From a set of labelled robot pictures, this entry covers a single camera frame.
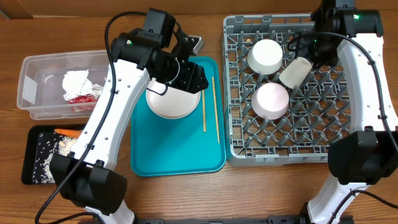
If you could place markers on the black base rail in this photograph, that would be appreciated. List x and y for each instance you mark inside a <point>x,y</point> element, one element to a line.
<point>272,219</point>

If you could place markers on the white napkin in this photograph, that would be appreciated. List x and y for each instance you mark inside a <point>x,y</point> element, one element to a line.
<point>76,83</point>

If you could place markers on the white bowl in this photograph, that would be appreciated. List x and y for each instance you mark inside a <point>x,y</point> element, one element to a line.
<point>265,57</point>

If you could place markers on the black plastic tray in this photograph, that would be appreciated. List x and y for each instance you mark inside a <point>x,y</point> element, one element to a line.
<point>31,147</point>

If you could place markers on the peanut shells and rice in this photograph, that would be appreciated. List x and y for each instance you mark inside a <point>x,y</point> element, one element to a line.
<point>48,145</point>

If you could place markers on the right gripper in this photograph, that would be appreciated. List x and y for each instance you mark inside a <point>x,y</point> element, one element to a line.
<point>315,65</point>

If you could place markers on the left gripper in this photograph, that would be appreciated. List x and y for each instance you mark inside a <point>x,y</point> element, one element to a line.
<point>193,73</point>

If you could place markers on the grey dish rack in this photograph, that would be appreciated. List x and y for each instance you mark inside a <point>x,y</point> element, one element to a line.
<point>318,112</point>

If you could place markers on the aluminium foil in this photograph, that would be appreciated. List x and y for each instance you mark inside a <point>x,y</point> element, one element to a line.
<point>96,90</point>

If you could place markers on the orange carrot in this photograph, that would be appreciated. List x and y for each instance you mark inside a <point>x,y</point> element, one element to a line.
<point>72,133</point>

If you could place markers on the red snack wrapper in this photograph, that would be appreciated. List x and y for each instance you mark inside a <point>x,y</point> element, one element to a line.
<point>82,100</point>

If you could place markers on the wooden chopstick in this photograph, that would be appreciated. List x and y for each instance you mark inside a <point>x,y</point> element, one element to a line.
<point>216,110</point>
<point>204,110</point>

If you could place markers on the white cup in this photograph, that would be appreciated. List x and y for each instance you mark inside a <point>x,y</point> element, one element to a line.
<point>295,73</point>

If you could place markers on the large pink plate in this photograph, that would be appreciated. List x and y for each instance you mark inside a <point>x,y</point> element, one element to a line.
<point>169,102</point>

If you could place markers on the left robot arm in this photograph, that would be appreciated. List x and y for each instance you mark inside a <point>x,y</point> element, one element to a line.
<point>160,50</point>

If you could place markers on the clear plastic bin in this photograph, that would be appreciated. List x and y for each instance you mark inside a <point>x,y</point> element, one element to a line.
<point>40,90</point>

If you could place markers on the teal serving tray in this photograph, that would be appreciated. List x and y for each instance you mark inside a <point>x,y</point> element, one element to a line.
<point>161,146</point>

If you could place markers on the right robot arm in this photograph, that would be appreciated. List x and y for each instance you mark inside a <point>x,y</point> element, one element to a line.
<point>354,38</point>

